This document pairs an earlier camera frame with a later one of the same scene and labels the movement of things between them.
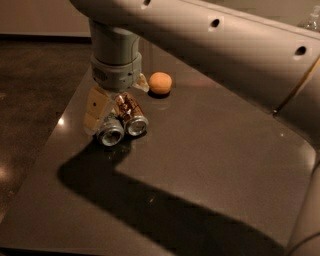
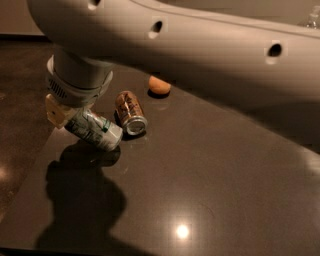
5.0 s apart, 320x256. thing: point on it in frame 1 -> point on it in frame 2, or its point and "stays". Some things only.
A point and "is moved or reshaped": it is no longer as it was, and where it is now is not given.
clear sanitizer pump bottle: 313,23 stays
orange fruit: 159,82 stays
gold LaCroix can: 128,109 stays
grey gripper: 117,77 -> 77,95
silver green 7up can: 110,130 is moved or reshaped
